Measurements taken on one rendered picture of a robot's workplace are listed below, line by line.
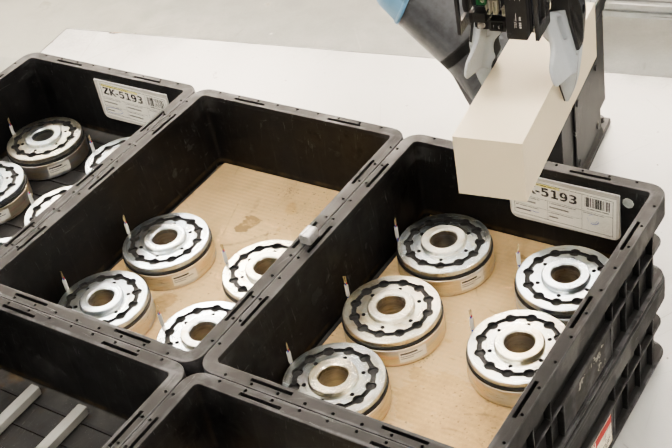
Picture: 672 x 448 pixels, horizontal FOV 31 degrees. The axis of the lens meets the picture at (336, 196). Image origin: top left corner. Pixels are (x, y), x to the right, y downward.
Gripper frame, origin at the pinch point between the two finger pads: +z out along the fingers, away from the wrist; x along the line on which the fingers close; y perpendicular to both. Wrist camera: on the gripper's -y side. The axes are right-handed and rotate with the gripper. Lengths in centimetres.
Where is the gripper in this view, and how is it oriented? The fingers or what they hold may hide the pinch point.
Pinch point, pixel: (529, 81)
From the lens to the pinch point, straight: 111.9
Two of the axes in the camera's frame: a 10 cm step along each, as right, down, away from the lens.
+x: 9.0, 1.2, -4.1
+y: -4.0, 6.0, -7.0
